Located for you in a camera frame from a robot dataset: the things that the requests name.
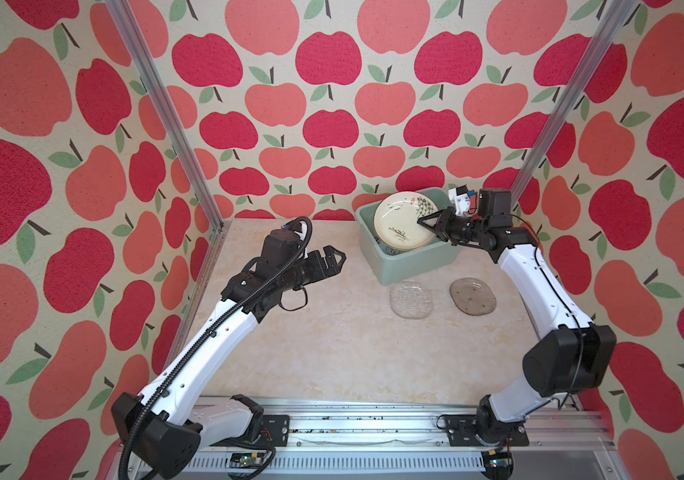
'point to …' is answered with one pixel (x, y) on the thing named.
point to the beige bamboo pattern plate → (396, 219)
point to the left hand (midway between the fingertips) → (339, 263)
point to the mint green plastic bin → (384, 264)
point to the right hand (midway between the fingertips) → (426, 219)
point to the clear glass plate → (411, 300)
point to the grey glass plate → (472, 296)
